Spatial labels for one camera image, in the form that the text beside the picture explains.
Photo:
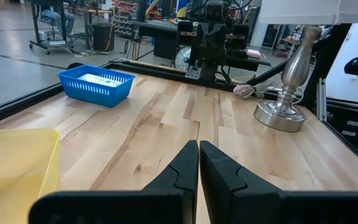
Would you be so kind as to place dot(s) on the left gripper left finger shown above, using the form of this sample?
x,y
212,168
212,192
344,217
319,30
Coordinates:
x,y
120,208

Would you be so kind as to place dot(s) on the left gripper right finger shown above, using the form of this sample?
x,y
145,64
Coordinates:
x,y
275,208

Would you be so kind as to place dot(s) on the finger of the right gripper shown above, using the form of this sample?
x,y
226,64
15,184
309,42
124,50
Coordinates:
x,y
218,43
205,43

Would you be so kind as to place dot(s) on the green-edged box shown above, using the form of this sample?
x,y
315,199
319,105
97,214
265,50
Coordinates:
x,y
99,80

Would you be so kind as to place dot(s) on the red parts bin rack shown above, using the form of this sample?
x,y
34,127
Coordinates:
x,y
124,18

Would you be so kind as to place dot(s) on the black waste bin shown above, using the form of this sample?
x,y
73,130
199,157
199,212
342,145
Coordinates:
x,y
102,37

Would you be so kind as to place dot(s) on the yellow translucent plastic bin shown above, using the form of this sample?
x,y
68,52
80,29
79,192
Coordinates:
x,y
11,174

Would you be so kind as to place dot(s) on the pale pink pad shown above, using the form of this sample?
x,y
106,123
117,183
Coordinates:
x,y
254,53

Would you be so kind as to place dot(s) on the white floor fan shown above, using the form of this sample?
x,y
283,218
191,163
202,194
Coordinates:
x,y
182,58

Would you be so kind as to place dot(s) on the silver table lamp white shade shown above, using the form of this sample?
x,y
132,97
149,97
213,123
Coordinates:
x,y
280,115

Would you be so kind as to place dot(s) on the blue plastic slotted basket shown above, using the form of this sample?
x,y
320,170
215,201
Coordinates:
x,y
95,93

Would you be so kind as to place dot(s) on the person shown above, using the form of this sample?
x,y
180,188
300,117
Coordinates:
x,y
57,18

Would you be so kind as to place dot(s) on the black wheeled cart desk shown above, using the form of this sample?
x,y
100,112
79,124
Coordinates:
x,y
50,43

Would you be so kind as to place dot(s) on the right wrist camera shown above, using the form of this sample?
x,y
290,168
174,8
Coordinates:
x,y
214,11

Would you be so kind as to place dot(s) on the black upright frame post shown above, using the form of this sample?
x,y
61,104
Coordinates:
x,y
328,62

